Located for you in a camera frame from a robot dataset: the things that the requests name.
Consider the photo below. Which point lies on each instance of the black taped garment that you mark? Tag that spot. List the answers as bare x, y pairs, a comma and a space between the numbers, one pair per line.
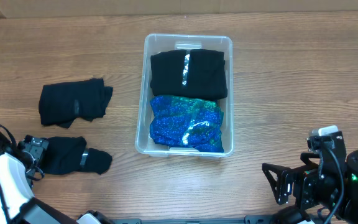
61, 103

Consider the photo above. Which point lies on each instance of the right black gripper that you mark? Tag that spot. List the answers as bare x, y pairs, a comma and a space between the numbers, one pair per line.
309, 177

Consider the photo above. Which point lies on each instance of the small black garment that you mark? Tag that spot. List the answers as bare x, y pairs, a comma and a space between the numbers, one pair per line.
68, 154

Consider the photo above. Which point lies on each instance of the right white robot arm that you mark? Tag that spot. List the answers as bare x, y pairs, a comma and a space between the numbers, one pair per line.
332, 157

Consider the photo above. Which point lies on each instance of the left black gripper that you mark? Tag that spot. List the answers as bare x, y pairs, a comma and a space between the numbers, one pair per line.
35, 148

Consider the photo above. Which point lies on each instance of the clear plastic storage bin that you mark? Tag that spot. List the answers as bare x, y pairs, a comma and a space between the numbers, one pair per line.
156, 43

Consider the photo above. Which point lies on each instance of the blue green sparkly fabric bundle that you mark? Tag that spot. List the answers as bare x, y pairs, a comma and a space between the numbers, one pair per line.
187, 122

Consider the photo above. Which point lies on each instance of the black ribbed garment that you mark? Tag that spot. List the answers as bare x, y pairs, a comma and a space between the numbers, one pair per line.
197, 73

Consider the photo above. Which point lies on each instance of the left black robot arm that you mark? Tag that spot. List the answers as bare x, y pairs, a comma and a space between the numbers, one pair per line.
19, 161

